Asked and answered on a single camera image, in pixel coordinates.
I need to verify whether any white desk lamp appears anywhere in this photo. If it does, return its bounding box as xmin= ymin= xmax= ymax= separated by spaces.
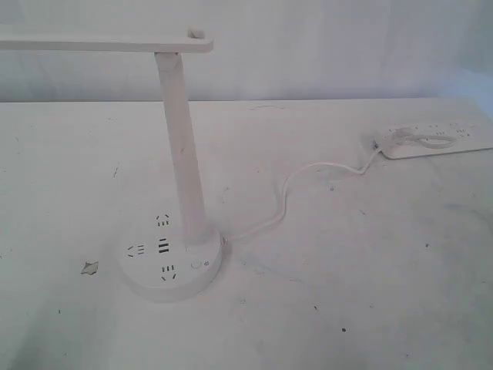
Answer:
xmin=1 ymin=35 xmax=223 ymax=302

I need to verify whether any torn paper scrap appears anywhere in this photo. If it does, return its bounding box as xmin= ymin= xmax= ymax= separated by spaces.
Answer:
xmin=80 ymin=261 xmax=99 ymax=276

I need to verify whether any white power strip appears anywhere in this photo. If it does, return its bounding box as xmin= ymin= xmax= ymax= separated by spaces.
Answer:
xmin=361 ymin=119 xmax=492 ymax=160

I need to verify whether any white power cable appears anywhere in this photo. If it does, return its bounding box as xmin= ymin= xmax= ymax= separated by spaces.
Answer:
xmin=222 ymin=128 xmax=455 ymax=244

